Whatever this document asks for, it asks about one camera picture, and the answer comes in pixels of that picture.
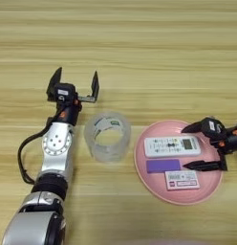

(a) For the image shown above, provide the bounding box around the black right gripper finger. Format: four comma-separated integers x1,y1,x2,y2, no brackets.
181,120,205,134
182,148,228,172

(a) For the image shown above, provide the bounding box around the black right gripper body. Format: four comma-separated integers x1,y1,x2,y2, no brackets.
215,120,237,156

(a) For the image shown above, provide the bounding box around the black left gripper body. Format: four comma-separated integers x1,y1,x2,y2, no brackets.
48,95,83,127

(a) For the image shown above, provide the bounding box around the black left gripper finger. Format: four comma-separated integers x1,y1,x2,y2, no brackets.
46,66,63,102
77,70,100,104

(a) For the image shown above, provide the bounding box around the small white pink box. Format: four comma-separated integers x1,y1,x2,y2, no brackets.
164,169,201,191

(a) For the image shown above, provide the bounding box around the white remote control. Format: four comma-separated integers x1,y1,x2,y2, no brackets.
143,135,203,159

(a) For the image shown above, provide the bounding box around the left gripper small black box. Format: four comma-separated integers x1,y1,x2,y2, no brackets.
53,82,77,103

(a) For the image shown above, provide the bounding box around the gripper small black box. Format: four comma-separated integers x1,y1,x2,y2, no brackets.
201,117,227,141
53,82,77,103

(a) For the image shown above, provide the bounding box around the right gripper small black box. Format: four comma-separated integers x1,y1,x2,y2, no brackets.
201,117,227,141

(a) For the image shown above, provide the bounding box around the purple rectangular block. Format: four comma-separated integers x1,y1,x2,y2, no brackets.
145,158,182,174

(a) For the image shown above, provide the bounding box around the clear tape roll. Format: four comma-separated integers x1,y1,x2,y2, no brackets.
83,110,132,164

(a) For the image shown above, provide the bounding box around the pink round plate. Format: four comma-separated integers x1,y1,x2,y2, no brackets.
133,120,224,206

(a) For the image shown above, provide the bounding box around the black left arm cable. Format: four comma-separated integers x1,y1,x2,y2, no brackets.
17,109,67,186

